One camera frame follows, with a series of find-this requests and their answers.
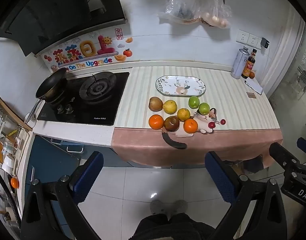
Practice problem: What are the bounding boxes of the white bowl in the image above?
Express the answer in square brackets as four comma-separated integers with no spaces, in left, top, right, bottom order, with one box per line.
[2,155,15,173]

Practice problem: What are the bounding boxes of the blue kitchen cabinet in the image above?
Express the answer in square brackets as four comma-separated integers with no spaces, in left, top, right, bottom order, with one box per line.
[24,134,134,188]

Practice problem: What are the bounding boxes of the glass sliding door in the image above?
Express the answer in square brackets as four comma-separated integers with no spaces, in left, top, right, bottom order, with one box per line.
[268,25,306,140]

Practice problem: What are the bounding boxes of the wooden cutting board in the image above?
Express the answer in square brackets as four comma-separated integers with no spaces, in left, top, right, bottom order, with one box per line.
[0,96,33,132]

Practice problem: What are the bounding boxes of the dark soy sauce bottle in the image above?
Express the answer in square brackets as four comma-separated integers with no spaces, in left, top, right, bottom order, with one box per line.
[241,56,256,80]

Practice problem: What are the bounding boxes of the oval patterned plate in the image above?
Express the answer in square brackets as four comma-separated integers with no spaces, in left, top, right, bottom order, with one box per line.
[155,75,207,97]

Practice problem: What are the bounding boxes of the black gas stove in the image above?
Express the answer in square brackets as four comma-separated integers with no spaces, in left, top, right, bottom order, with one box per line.
[36,71,130,127]

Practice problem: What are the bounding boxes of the black range hood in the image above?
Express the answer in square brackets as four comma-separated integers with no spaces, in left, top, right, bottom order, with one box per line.
[0,0,127,57]

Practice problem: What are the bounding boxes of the clear plastic bag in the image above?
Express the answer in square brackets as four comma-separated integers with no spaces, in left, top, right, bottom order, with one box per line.
[158,0,206,24]

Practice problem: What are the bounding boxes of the black frying pan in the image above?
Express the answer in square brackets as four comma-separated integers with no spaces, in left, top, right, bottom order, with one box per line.
[25,67,68,124]

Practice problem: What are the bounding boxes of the grey fuzzy slipper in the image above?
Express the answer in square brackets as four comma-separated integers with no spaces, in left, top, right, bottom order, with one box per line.
[172,199,188,214]
[149,199,166,215]

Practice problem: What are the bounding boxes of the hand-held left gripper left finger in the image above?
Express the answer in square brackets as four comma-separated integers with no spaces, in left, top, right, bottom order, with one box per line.
[21,151,104,240]

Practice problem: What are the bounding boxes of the striped cat-print tablecloth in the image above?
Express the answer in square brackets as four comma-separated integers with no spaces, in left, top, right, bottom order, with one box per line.
[111,66,284,168]

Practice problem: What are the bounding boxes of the colourful wall sticker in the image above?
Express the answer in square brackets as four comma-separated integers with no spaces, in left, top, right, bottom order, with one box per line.
[44,27,133,72]

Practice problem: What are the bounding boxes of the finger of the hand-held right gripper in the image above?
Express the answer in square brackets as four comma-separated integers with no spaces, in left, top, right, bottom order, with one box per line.
[296,137,306,153]
[269,142,300,173]

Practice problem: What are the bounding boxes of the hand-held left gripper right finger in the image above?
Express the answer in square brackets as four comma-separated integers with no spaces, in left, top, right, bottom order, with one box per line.
[204,151,287,240]

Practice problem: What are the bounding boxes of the yellow-green citrus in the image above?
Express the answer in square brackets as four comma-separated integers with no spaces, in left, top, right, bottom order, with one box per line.
[177,108,191,122]

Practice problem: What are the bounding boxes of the dark red-brown apple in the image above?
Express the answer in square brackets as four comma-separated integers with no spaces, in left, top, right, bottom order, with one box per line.
[164,116,180,132]

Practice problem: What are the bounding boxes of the metal dish rack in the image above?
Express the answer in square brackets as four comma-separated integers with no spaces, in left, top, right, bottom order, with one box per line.
[0,87,30,178]

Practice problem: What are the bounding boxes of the silver metal can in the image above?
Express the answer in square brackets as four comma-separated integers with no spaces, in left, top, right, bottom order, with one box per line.
[230,46,250,80]

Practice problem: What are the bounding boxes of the green apple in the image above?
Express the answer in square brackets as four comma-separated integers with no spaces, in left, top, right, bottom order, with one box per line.
[198,102,210,115]
[188,95,200,109]

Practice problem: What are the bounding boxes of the brown pear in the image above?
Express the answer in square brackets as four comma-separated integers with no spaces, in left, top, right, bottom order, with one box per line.
[148,96,164,112]

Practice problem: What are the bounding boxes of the white wall socket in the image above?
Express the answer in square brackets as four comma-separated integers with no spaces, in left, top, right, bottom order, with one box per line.
[236,29,249,43]
[247,33,260,46]

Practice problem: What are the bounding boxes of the yellow pear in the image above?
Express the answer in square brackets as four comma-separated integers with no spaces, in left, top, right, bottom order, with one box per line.
[163,100,178,115]

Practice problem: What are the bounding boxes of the plastic bag of eggs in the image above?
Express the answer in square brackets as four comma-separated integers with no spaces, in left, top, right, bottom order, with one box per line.
[198,0,232,28]

